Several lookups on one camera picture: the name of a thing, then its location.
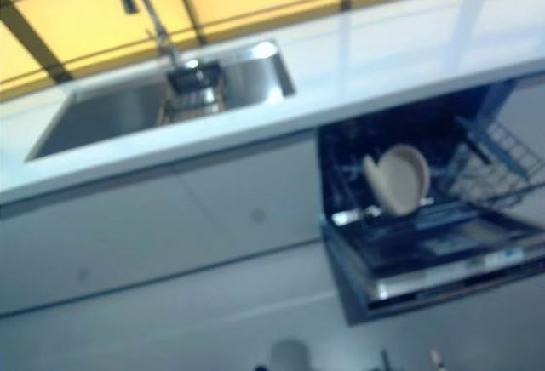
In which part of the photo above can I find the black wire dishwasher rack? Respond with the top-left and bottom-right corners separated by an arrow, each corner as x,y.
442,115 -> 545,208

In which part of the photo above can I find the chrome kitchen faucet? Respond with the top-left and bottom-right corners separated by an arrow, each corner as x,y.
106,0 -> 180,66

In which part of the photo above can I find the stainless steel sink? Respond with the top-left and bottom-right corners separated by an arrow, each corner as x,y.
24,38 -> 297,163

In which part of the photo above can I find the white cabinet door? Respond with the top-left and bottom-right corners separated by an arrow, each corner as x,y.
0,170 -> 242,317
177,134 -> 325,264

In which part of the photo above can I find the black built-in dishwasher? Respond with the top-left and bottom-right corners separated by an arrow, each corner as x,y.
315,77 -> 545,328

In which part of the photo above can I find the black dish drying rack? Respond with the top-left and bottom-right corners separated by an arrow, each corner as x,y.
158,59 -> 226,125

